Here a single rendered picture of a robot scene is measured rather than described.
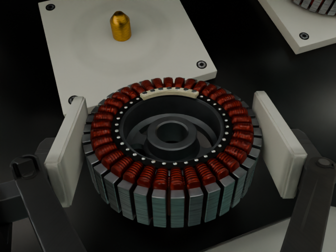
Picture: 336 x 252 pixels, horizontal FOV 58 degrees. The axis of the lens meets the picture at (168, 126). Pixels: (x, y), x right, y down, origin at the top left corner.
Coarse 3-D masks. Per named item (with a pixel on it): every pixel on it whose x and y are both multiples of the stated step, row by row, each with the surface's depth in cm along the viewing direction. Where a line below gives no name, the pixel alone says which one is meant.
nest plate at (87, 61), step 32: (64, 0) 34; (96, 0) 34; (128, 0) 34; (160, 0) 34; (64, 32) 31; (96, 32) 31; (160, 32) 32; (192, 32) 32; (64, 64) 29; (96, 64) 30; (128, 64) 30; (160, 64) 30; (192, 64) 30; (64, 96) 28; (96, 96) 28
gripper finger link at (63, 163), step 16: (80, 96) 20; (80, 112) 18; (64, 128) 16; (80, 128) 18; (64, 144) 15; (80, 144) 18; (48, 160) 14; (64, 160) 15; (80, 160) 18; (48, 176) 14; (64, 176) 15; (64, 192) 15
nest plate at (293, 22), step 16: (272, 0) 34; (288, 0) 34; (272, 16) 34; (288, 16) 33; (304, 16) 33; (320, 16) 33; (288, 32) 32; (304, 32) 32; (320, 32) 32; (304, 48) 32
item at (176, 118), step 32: (128, 96) 21; (160, 96) 22; (192, 96) 21; (224, 96) 21; (96, 128) 18; (128, 128) 21; (160, 128) 20; (192, 128) 20; (224, 128) 19; (256, 128) 19; (96, 160) 17; (128, 160) 16; (160, 160) 19; (192, 160) 17; (224, 160) 16; (256, 160) 17; (128, 192) 16; (160, 192) 15; (192, 192) 15; (224, 192) 16; (160, 224) 17; (192, 224) 17
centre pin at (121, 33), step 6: (114, 12) 29; (120, 12) 29; (114, 18) 29; (120, 18) 29; (126, 18) 29; (114, 24) 29; (120, 24) 29; (126, 24) 29; (114, 30) 30; (120, 30) 30; (126, 30) 30; (114, 36) 31; (120, 36) 30; (126, 36) 31
